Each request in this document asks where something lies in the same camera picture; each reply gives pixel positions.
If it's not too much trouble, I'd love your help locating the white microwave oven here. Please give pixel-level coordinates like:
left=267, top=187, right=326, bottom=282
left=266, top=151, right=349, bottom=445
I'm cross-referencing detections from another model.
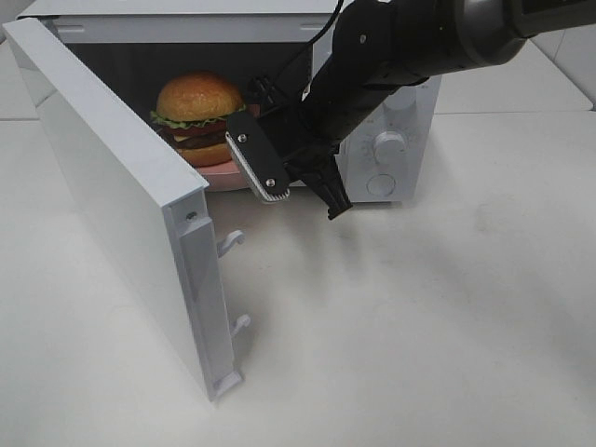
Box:
left=7, top=1, right=440, bottom=202

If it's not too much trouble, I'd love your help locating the burger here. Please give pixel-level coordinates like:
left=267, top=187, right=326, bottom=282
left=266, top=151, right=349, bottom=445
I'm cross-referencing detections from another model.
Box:
left=150, top=71, right=246, bottom=168

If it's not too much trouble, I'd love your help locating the round door release button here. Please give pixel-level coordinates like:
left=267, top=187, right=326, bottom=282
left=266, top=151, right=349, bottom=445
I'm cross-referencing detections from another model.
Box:
left=367, top=173, right=396, bottom=197

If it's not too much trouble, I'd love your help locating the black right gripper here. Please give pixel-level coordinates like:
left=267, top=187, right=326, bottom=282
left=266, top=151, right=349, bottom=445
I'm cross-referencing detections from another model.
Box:
left=225, top=55, right=401, bottom=220

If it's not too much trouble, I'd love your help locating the white microwave knob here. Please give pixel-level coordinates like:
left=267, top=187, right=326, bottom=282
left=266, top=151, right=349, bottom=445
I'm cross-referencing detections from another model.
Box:
left=372, top=131, right=407, bottom=165
left=383, top=88, right=416, bottom=122

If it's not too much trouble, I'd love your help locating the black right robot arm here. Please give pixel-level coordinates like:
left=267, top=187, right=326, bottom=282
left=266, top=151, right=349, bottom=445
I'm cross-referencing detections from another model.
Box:
left=226, top=1, right=595, bottom=218

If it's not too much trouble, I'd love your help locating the pink plate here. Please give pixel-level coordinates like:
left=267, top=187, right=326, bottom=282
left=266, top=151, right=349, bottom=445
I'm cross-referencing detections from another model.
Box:
left=197, top=104, right=262, bottom=192

